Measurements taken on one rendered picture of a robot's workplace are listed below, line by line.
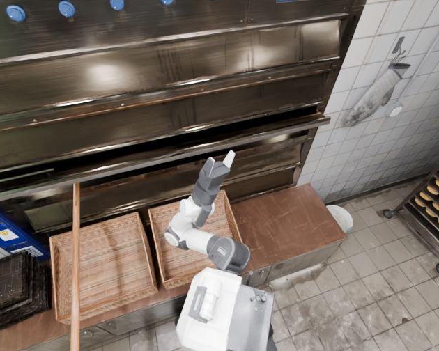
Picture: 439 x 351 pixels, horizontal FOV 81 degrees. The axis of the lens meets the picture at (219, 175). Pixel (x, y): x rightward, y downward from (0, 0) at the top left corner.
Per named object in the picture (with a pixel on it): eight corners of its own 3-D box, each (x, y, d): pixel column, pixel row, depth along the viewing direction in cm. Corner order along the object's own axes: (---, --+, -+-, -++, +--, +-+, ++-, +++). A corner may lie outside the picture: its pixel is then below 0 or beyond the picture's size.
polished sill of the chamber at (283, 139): (17, 200, 144) (12, 196, 141) (301, 133, 180) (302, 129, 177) (15, 209, 140) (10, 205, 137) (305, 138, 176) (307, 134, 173)
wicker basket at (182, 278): (154, 227, 195) (146, 207, 174) (224, 208, 206) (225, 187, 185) (165, 292, 166) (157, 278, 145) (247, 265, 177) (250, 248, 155)
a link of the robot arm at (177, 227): (189, 202, 108) (174, 215, 124) (173, 217, 102) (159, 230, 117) (206, 220, 109) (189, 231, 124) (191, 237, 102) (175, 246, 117)
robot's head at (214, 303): (222, 289, 87) (222, 281, 80) (214, 322, 81) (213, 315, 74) (204, 283, 88) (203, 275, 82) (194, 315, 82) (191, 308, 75)
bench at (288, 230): (42, 293, 220) (-3, 269, 175) (294, 216, 268) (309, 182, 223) (35, 372, 186) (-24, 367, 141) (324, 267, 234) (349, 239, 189)
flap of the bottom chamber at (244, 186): (59, 247, 177) (44, 225, 166) (290, 182, 212) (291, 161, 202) (57, 251, 173) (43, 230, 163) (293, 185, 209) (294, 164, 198)
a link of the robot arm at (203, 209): (211, 184, 98) (202, 203, 105) (185, 184, 92) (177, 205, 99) (222, 207, 91) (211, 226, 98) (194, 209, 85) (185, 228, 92)
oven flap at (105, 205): (38, 229, 157) (21, 204, 146) (297, 161, 192) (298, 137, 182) (36, 234, 153) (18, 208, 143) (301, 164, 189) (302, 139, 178)
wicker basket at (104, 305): (67, 253, 182) (47, 235, 161) (147, 229, 194) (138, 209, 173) (67, 327, 153) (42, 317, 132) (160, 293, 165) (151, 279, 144)
